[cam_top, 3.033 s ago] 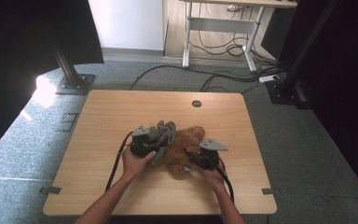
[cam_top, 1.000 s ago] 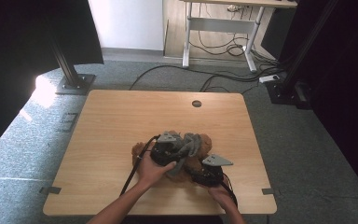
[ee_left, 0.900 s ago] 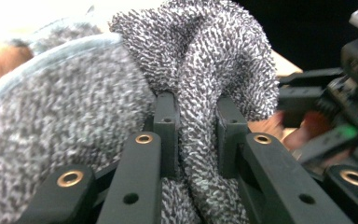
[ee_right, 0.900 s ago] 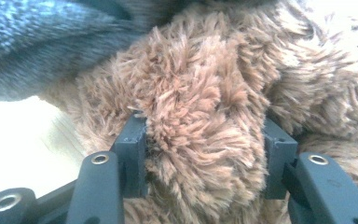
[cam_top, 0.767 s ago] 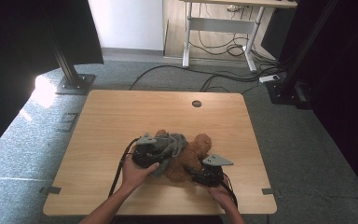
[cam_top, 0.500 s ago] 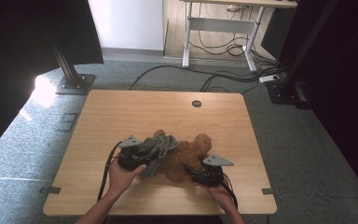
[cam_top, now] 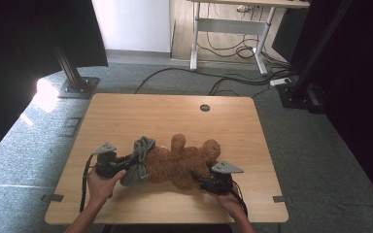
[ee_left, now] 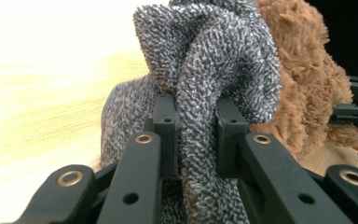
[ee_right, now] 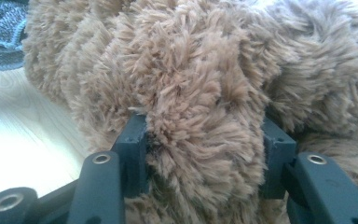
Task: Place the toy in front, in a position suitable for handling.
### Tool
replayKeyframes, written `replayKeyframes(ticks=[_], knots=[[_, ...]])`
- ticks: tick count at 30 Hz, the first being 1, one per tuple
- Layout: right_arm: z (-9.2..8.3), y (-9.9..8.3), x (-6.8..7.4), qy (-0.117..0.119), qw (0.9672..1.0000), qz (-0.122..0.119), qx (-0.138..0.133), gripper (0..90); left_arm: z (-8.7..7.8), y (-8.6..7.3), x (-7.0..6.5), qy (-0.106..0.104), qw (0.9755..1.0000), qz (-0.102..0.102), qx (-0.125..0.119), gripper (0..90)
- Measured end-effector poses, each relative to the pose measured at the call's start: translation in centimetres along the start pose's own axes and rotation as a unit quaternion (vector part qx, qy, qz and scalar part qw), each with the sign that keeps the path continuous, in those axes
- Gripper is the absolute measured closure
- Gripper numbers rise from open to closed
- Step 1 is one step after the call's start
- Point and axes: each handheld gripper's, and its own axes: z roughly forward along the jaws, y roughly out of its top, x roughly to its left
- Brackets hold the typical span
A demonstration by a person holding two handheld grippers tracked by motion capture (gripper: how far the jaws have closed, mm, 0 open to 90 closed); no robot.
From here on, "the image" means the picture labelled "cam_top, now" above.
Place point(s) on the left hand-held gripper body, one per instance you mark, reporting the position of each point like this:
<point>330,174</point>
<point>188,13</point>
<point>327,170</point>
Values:
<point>107,165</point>

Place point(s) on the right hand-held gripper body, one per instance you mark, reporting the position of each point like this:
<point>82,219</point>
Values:
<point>220,184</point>

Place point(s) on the grey knitted toy sweater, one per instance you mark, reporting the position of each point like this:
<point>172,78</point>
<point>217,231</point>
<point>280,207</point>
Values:
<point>139,171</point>

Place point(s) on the brown teddy bear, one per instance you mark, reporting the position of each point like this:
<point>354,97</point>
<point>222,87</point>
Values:
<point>181,165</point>

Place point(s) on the person's right hand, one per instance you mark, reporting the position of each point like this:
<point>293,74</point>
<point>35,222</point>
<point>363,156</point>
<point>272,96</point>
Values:
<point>231,204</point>

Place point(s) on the person's left hand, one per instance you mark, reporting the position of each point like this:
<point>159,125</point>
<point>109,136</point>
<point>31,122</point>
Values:
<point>100,189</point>

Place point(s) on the person's dark lap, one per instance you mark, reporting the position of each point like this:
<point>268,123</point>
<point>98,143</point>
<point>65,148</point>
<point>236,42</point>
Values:
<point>168,229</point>

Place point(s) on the black metal stand with base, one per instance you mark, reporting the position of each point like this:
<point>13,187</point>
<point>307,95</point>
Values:
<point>299,93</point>
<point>74,82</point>

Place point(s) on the white power strip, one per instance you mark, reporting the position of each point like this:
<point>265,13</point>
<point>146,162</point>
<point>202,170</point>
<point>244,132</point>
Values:
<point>280,82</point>

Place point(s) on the dark curtain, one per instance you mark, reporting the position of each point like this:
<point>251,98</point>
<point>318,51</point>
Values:
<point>362,81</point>
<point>13,64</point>

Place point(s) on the grey table edge bracket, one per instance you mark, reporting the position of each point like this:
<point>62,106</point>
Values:
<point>52,198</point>

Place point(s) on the white desk frame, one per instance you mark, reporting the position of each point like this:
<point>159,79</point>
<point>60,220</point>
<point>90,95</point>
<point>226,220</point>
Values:
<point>230,26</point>

